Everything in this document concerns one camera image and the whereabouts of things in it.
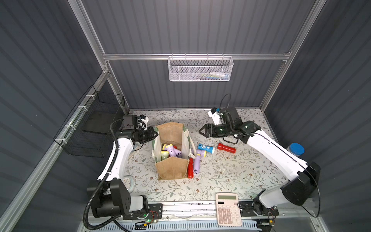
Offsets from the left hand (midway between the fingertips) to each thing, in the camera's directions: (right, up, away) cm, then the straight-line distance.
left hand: (159, 134), depth 81 cm
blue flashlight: (+30, -11, +13) cm, 34 cm away
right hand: (+25, +2, -6) cm, 26 cm away
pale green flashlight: (+3, -12, +2) cm, 12 cm away
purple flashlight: (+2, -9, +7) cm, 12 cm away
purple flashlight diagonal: (+8, -11, +5) cm, 15 cm away
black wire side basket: (-34, +1, -9) cm, 36 cm away
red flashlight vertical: (+38, -9, +15) cm, 42 cm away
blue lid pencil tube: (+74, -7, -5) cm, 74 cm away
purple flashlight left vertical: (+22, -19, +7) cm, 30 cm away
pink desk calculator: (+37, -38, -8) cm, 53 cm away
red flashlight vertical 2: (+18, -21, +4) cm, 27 cm away
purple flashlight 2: (+25, -13, +11) cm, 30 cm away
